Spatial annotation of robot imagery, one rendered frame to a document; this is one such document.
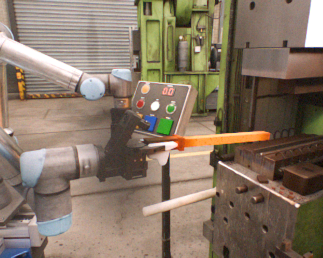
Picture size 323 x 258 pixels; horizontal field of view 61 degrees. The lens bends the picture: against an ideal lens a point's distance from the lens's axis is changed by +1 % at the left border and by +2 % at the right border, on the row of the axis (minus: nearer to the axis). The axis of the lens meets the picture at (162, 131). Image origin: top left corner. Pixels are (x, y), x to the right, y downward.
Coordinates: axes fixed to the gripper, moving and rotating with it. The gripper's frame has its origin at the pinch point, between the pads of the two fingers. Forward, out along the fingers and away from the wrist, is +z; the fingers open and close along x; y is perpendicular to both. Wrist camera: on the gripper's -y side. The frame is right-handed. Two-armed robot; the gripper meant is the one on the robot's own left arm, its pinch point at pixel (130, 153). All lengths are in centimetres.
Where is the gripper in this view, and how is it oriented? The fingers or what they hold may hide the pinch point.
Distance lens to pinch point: 118.0
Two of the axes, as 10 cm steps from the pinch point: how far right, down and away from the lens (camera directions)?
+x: 0.2, 2.9, -9.6
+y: -10.0, 0.0, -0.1
